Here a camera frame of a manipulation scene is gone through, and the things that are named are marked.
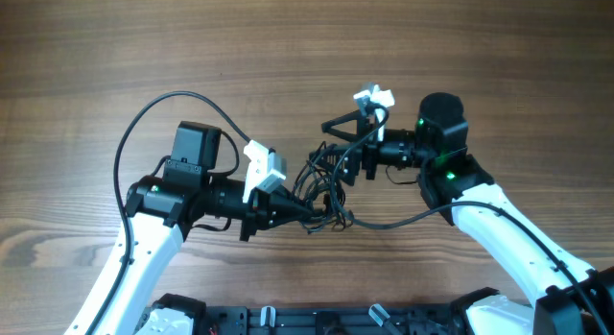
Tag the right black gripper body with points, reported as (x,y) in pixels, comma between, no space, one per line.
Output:
(371,153)

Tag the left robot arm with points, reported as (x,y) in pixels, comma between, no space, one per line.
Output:
(163,207)

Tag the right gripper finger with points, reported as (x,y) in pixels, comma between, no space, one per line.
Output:
(349,127)
(334,158)

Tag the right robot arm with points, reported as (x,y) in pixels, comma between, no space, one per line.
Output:
(565,294)

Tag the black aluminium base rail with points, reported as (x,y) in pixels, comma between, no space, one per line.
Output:
(418,319)

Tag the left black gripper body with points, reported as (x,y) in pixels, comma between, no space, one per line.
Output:
(255,213)

